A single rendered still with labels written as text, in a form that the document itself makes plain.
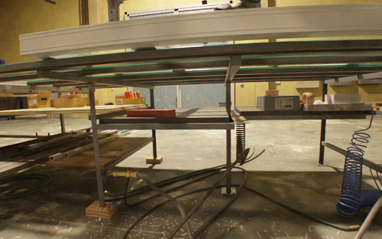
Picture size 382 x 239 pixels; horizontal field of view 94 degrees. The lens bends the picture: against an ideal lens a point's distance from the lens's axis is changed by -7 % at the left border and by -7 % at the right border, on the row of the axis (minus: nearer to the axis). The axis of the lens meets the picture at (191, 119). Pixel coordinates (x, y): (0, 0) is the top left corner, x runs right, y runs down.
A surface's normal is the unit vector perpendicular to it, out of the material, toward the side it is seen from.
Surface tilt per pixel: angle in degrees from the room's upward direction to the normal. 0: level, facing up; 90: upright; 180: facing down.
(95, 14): 90
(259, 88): 90
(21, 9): 90
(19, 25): 90
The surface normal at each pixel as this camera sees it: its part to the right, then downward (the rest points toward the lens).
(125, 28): -0.14, 0.11
